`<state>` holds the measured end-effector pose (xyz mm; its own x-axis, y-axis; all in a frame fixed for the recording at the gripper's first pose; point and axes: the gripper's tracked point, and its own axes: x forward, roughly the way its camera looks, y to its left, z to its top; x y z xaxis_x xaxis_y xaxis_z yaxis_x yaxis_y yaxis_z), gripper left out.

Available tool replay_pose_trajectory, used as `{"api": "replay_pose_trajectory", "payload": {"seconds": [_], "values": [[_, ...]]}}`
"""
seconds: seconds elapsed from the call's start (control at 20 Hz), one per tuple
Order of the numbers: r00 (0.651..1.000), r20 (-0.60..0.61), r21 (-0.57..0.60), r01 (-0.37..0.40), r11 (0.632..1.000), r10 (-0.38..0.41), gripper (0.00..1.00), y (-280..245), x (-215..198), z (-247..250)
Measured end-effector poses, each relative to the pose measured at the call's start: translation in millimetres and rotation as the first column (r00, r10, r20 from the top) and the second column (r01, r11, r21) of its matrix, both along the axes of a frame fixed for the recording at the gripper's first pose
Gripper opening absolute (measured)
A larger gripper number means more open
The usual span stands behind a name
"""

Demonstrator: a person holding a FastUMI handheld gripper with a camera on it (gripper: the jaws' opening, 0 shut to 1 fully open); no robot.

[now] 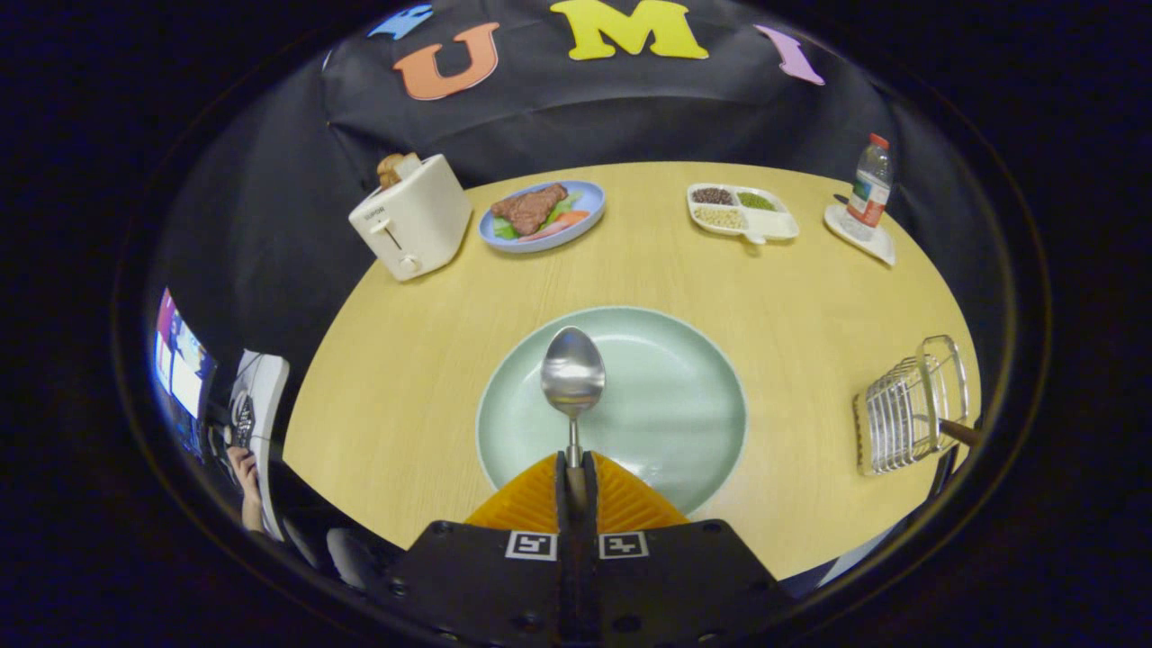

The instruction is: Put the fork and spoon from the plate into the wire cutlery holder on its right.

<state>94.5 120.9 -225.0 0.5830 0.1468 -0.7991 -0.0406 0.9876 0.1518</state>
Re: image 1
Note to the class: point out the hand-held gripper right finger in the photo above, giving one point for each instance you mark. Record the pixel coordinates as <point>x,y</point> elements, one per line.
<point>589,490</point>

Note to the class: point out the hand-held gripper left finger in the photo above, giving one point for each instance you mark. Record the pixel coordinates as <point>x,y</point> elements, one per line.
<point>564,490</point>

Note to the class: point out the pale green plate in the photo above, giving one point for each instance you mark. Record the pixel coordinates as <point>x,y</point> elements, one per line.
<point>666,405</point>

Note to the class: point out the lettuce and carrot garnish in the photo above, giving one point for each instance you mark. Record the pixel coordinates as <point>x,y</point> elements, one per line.
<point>567,220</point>

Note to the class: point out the brown steak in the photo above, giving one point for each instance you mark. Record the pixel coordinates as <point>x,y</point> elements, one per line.
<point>531,209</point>

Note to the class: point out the blue plate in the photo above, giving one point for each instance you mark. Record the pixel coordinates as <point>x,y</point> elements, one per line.
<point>594,203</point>

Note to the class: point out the white toaster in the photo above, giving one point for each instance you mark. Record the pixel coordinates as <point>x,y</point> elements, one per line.
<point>423,225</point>

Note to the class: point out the white side desk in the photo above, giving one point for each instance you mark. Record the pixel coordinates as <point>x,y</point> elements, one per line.
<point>270,387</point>

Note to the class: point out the white divided dish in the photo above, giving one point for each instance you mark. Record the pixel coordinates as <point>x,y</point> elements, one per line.
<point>774,225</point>

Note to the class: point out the toast slice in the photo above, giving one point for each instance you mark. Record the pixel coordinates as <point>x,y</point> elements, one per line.
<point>391,168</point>

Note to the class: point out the black backdrop cloth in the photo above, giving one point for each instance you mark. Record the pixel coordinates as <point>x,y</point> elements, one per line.
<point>630,117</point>

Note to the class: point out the white square coaster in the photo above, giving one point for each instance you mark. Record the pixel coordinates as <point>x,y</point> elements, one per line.
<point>877,247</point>

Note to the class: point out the computer monitor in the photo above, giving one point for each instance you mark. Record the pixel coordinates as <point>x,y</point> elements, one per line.
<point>184,369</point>

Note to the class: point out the clear water bottle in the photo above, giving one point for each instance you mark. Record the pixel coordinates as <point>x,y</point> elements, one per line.
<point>871,193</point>

